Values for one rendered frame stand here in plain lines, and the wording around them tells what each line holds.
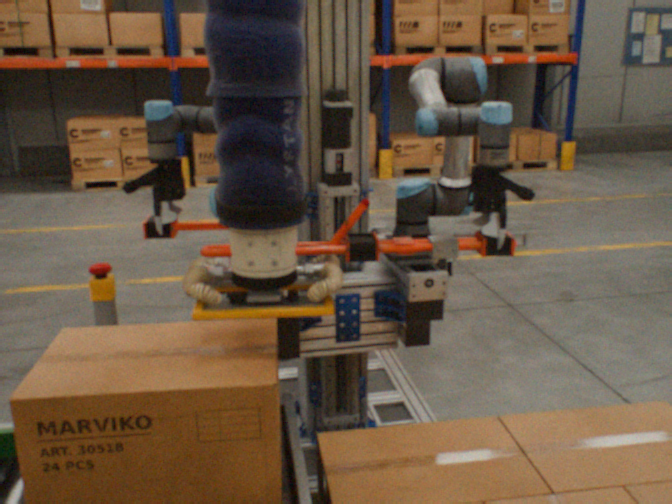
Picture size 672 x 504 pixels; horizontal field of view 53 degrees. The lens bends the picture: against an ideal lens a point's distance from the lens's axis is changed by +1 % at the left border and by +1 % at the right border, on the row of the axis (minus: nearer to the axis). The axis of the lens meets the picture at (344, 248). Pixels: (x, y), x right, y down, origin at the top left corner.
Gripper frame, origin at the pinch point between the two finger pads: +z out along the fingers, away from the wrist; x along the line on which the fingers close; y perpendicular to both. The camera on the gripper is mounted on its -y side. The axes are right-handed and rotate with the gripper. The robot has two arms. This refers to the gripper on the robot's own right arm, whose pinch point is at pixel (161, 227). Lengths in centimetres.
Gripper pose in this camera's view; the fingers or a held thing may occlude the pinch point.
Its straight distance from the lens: 198.0
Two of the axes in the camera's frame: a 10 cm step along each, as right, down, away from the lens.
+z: 0.0, 9.6, 2.8
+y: 10.0, -0.3, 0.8
